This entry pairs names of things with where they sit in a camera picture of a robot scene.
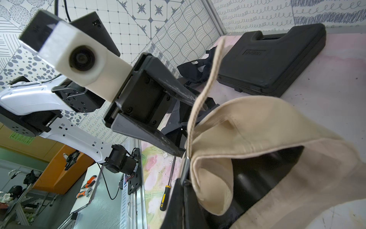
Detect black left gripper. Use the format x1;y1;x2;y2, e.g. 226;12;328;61
103;52;197;157

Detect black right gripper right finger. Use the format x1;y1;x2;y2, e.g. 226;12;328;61
184;181;209;229

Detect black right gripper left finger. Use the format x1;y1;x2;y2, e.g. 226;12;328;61
160;178;184;229

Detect beige baseball cap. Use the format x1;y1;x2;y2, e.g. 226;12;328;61
185;40;366;229

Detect navy baseball cap metal buckle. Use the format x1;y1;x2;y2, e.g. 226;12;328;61
177;47;216;85

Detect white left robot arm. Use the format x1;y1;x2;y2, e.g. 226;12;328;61
1;53;197;175

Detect orange cabinet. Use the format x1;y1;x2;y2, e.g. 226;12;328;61
32;145;94;195

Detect black plastic tool case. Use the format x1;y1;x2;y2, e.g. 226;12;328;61
217;23;327;97

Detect yellow handled screwdriver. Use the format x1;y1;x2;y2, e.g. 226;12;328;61
160;156;176;211

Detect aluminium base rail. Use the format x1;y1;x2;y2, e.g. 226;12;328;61
57;138;149;229

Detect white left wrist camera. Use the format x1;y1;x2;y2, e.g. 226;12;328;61
19;10;132;103

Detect orange handled pliers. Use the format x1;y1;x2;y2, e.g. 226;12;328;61
81;175;97;189

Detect orange handled cutters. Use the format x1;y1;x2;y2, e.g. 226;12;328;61
76;188;93;198

